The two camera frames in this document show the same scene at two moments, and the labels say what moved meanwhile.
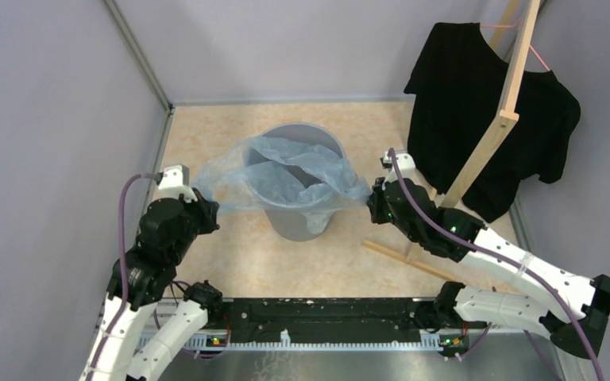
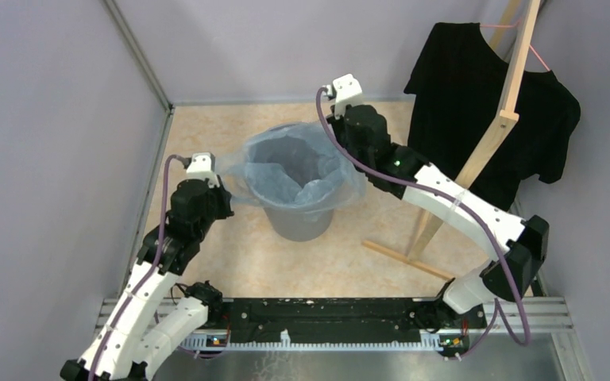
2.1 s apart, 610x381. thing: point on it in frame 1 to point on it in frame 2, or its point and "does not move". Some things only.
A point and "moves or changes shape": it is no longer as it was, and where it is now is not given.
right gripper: (375, 202) to (335, 123)
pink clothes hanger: (514, 26) does not move
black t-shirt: (458, 80) does not move
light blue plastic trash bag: (282, 173) moves or changes shape
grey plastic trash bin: (295, 175) does not move
